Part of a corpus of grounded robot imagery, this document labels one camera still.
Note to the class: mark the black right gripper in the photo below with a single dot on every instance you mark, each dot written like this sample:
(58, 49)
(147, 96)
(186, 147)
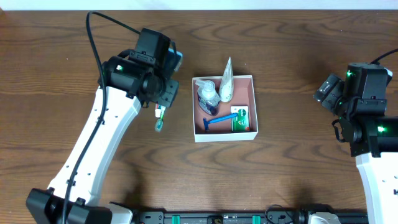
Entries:
(328, 93)

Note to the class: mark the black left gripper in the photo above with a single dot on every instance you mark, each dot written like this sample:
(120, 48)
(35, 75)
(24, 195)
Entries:
(169, 93)

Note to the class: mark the green white toothbrush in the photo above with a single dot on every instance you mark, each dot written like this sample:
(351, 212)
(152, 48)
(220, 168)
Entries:
(160, 122)

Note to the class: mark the clear pump soap bottle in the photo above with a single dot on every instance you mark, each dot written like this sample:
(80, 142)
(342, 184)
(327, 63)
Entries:
(208, 98)

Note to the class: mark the blue disposable razor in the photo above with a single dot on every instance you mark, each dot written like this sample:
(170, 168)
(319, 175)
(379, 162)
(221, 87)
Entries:
(217, 120)

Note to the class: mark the white lotion tube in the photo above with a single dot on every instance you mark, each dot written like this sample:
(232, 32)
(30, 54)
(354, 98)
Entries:
(227, 84)

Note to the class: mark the green soap bar box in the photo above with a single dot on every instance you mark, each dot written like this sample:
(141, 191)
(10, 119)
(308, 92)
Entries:
(241, 122)

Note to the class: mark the green red toothpaste tube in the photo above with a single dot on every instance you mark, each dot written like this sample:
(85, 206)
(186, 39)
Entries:
(158, 110)

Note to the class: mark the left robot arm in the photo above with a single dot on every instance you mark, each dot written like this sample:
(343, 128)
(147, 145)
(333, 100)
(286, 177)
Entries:
(73, 195)

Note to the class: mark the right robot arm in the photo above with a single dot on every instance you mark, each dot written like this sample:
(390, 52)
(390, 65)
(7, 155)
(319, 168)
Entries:
(359, 103)

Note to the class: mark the white cardboard box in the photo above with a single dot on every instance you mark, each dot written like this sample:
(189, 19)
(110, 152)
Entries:
(243, 95)

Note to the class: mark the black mounting rail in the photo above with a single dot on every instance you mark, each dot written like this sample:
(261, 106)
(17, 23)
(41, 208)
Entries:
(311, 213)

